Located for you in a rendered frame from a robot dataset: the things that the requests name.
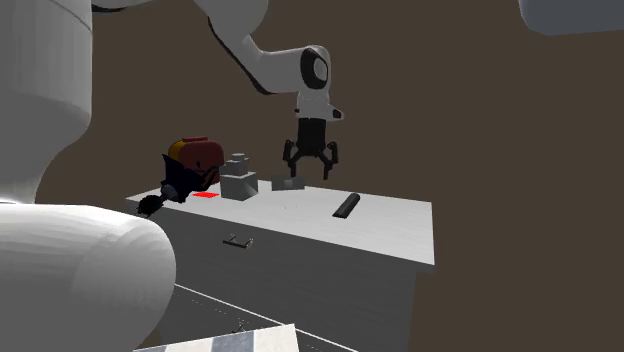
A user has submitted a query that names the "grey chest of drawers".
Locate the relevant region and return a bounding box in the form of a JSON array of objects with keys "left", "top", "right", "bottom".
[{"left": 125, "top": 179, "right": 436, "bottom": 352}]

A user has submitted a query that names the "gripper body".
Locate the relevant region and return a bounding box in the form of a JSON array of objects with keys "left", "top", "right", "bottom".
[{"left": 296, "top": 117, "right": 329, "bottom": 159}]

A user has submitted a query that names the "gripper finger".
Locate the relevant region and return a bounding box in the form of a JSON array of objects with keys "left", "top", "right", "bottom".
[
  {"left": 316, "top": 141, "right": 340, "bottom": 182},
  {"left": 282, "top": 139, "right": 306, "bottom": 180}
]

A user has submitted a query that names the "red and dark blue toy figure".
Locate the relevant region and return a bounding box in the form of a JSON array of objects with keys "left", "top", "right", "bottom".
[{"left": 136, "top": 135, "right": 226, "bottom": 219}]

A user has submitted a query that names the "white rounded fixture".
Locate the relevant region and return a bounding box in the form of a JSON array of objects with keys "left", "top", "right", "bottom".
[{"left": 517, "top": 0, "right": 624, "bottom": 37}]

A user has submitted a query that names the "black cylinder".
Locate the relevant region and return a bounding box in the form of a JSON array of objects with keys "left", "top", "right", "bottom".
[{"left": 332, "top": 192, "right": 362, "bottom": 220}]

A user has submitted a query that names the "small grey block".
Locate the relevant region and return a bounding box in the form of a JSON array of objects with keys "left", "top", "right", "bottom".
[{"left": 270, "top": 174, "right": 306, "bottom": 192}]

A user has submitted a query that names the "grey stepped box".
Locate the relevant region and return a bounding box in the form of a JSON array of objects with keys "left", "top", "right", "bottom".
[{"left": 218, "top": 152, "right": 260, "bottom": 202}]

